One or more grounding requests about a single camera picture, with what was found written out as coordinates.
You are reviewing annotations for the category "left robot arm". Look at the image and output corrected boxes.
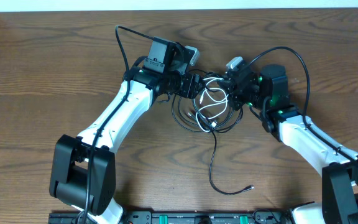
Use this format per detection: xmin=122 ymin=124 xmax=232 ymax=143
xmin=49 ymin=37 xmax=205 ymax=223

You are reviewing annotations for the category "left camera black cable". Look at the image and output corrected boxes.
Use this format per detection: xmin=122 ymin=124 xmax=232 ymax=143
xmin=76 ymin=25 xmax=186 ymax=224

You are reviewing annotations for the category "white cable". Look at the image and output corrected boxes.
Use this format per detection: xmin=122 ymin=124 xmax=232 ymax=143
xmin=195 ymin=77 xmax=229 ymax=133

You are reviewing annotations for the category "camera black cable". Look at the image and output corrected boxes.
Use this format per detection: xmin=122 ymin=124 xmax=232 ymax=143
xmin=76 ymin=25 xmax=186 ymax=224
xmin=244 ymin=46 xmax=358 ymax=187

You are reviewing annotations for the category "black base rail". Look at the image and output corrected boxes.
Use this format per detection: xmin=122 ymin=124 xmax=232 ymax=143
xmin=48 ymin=208 xmax=295 ymax=224

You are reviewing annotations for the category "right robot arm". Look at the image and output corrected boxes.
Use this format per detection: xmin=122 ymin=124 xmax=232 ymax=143
xmin=219 ymin=57 xmax=358 ymax=223

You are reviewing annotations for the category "right camera black cable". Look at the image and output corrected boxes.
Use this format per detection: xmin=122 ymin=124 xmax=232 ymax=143
xmin=244 ymin=46 xmax=358 ymax=187

